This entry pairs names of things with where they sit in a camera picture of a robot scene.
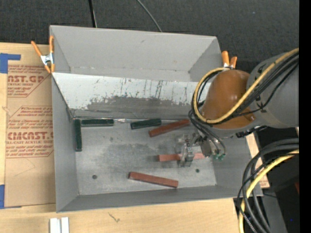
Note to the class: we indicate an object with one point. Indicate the red-brown flat block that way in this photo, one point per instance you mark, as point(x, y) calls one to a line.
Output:
point(168, 157)
point(153, 179)
point(168, 128)

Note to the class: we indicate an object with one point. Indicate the brown cardboard board red print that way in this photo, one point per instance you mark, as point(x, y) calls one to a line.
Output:
point(26, 120)

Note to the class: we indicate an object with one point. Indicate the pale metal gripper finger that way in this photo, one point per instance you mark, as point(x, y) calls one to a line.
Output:
point(185, 142)
point(186, 159)

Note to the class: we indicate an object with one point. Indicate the grey metal bin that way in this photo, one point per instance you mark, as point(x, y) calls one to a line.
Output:
point(126, 154)

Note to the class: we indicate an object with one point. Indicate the dark green flat block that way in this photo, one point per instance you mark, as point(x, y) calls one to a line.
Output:
point(97, 122)
point(77, 135)
point(145, 124)

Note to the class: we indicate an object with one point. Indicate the black cylinder on white bracket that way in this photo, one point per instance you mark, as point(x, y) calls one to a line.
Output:
point(242, 134)

